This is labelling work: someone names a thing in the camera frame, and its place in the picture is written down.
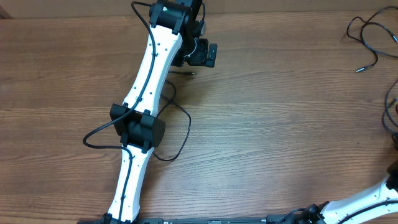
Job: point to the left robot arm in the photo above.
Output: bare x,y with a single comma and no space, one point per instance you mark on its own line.
175,37

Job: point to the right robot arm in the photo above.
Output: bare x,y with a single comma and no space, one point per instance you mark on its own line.
376,201

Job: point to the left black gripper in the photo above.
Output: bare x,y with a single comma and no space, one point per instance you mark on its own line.
201,58

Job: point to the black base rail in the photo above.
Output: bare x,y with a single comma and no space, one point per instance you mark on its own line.
270,219

